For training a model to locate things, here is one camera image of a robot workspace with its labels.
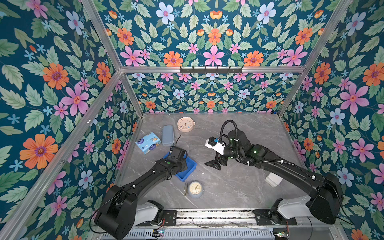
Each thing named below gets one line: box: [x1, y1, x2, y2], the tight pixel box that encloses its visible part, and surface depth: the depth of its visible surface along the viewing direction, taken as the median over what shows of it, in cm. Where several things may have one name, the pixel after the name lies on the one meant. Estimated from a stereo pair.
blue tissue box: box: [135, 132, 162, 155], surface depth 99 cm
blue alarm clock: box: [188, 180, 204, 199], surface depth 81 cm
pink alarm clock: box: [177, 116, 196, 133], surface depth 113 cm
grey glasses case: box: [161, 125, 175, 147], surface depth 107 cm
